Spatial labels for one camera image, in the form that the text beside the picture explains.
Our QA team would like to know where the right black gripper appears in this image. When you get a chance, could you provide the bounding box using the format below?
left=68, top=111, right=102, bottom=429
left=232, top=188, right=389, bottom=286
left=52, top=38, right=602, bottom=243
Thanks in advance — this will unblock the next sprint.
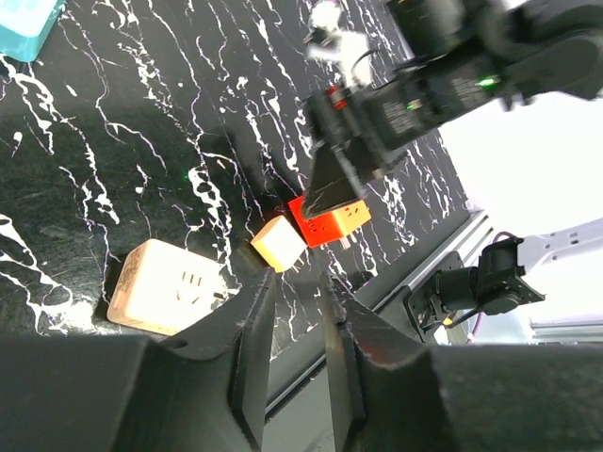
left=301, top=56, right=499, bottom=220

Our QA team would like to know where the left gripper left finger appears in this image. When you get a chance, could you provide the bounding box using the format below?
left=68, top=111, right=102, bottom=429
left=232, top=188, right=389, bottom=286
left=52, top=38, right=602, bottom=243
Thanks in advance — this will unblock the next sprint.
left=1, top=269, right=275, bottom=451

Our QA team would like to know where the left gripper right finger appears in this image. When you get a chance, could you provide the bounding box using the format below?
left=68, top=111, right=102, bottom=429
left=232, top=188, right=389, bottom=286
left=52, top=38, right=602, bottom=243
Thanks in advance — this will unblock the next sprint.
left=320, top=273, right=602, bottom=451

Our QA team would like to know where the red cube socket adapter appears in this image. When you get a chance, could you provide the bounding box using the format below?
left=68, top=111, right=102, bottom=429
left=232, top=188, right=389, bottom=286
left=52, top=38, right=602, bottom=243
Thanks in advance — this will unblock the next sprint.
left=288, top=196, right=371, bottom=249

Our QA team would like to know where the yellow cube plug adapter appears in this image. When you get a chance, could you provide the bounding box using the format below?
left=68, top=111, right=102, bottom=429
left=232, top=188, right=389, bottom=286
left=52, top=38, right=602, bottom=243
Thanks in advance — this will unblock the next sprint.
left=251, top=216, right=307, bottom=273

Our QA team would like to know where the beige cube plug adapter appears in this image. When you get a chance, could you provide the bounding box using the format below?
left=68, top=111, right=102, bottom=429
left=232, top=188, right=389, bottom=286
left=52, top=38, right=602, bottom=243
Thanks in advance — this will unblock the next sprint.
left=107, top=239, right=228, bottom=336

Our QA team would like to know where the teal power strip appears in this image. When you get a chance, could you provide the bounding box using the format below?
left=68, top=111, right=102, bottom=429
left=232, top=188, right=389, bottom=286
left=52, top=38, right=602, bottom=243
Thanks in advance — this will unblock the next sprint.
left=0, top=0, right=65, bottom=63

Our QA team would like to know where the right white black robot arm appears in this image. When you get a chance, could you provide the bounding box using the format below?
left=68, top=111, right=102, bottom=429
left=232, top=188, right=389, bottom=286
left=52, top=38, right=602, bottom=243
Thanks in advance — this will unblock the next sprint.
left=301, top=1, right=602, bottom=338

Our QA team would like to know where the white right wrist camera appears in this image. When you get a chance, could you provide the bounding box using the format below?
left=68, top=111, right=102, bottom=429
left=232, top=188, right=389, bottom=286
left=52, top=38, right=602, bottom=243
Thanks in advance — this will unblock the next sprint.
left=303, top=1, right=374, bottom=89

